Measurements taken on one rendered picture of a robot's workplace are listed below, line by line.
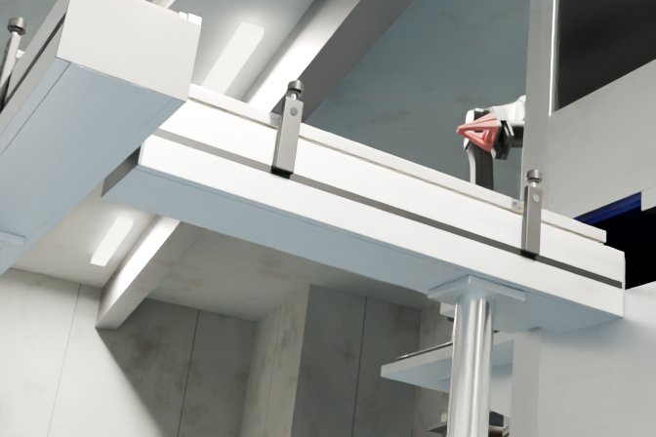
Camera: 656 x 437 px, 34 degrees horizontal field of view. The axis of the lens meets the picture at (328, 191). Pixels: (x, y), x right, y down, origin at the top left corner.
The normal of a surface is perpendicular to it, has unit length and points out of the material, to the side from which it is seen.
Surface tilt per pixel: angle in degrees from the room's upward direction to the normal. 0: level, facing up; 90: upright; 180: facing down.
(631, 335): 90
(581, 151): 90
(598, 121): 90
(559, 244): 90
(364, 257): 180
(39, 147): 180
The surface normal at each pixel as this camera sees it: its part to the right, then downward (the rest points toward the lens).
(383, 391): 0.36, -0.32
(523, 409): -0.86, -0.28
